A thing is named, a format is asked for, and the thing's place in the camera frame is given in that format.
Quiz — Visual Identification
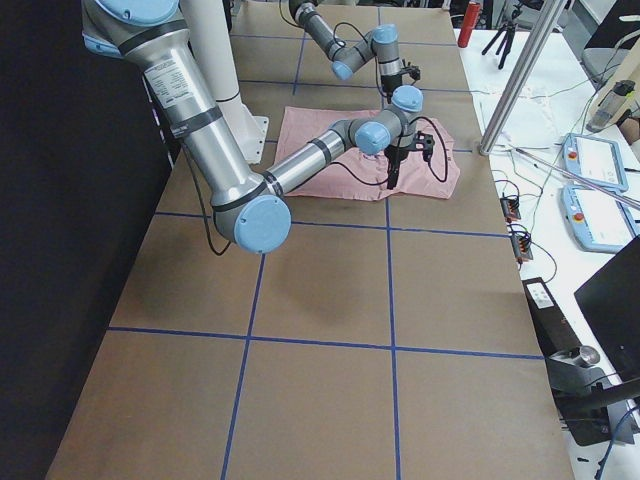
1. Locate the aluminium frame post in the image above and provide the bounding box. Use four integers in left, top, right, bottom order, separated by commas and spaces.
479, 1, 566, 156

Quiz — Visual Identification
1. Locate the black camera tripod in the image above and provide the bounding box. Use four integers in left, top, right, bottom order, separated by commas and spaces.
481, 2, 522, 70

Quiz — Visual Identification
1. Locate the upper orange circuit board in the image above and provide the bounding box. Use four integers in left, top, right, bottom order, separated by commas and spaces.
500, 196, 521, 223

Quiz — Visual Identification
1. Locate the lower teach pendant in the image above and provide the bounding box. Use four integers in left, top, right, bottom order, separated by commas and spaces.
561, 185, 639, 254

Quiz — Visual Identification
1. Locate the pink Snoopy t-shirt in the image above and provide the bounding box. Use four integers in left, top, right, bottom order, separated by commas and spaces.
275, 106, 460, 201

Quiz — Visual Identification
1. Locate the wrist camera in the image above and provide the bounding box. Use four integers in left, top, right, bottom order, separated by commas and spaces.
400, 59, 421, 84
413, 131, 434, 163

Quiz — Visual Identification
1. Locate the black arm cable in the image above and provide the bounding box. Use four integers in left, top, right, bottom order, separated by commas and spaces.
329, 115, 451, 186

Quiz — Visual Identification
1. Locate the upper teach pendant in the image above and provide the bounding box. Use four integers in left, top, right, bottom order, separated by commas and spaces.
562, 133, 629, 192

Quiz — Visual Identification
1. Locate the lower orange circuit board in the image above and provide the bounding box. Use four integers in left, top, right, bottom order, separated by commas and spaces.
510, 231, 533, 265

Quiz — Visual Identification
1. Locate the clear water bottle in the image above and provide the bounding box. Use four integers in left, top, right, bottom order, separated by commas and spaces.
586, 79, 635, 133

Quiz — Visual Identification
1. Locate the black power box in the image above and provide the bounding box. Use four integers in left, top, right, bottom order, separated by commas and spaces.
522, 277, 582, 357

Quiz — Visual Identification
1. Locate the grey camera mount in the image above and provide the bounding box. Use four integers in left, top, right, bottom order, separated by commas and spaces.
545, 345, 639, 447

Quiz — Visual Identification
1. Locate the black monitor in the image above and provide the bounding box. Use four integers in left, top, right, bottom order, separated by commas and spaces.
574, 238, 640, 380

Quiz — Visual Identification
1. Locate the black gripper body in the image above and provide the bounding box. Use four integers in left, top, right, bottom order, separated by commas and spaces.
380, 73, 403, 100
385, 132, 420, 164

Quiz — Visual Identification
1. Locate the red cylinder bottle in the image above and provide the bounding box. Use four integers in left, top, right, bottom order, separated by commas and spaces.
457, 1, 481, 48

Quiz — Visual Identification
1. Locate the teach pendant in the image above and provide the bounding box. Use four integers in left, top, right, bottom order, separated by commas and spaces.
562, 133, 629, 192
561, 185, 639, 254

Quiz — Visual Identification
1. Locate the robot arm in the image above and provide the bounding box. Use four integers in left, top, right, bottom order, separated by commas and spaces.
288, 1, 420, 103
81, 1, 425, 254

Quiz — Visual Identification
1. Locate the orange circuit board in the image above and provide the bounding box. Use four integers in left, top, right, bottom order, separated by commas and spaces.
510, 231, 533, 265
500, 196, 521, 223

